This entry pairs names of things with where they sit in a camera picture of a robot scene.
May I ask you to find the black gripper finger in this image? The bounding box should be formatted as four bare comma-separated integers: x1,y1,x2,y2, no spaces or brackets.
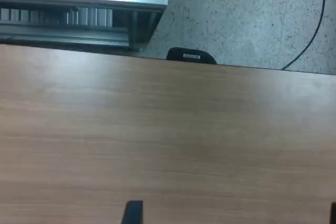
121,200,144,224
329,201,336,224

